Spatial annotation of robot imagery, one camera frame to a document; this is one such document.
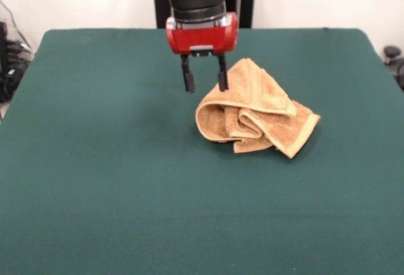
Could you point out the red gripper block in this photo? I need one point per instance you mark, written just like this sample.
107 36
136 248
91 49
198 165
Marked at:
202 38

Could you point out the tan terry towel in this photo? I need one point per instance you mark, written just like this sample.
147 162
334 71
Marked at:
268 92

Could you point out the dark green table cloth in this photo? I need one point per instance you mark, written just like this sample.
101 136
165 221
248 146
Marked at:
110 177

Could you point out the black box with red light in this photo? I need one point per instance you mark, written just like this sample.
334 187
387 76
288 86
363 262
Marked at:
3 32

